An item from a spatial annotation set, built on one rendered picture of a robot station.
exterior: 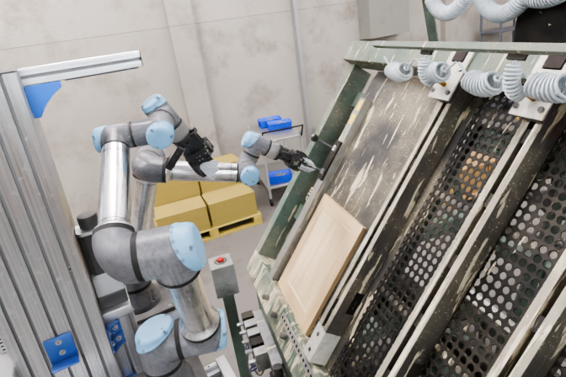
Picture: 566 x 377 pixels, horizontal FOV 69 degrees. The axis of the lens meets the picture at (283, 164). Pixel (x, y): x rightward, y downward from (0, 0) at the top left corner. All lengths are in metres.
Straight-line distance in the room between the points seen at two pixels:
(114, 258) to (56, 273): 0.40
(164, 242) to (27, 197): 0.46
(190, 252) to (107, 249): 0.18
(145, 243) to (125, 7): 4.34
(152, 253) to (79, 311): 0.51
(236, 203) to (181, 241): 3.42
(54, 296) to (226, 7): 4.51
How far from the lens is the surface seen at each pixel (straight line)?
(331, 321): 1.52
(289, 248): 1.99
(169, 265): 0.97
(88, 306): 1.42
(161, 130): 1.19
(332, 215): 1.78
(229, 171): 1.59
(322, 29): 6.08
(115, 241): 1.00
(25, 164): 1.25
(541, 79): 1.06
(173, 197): 4.55
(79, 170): 5.25
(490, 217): 1.17
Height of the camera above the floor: 2.06
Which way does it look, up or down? 19 degrees down
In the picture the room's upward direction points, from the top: 8 degrees counter-clockwise
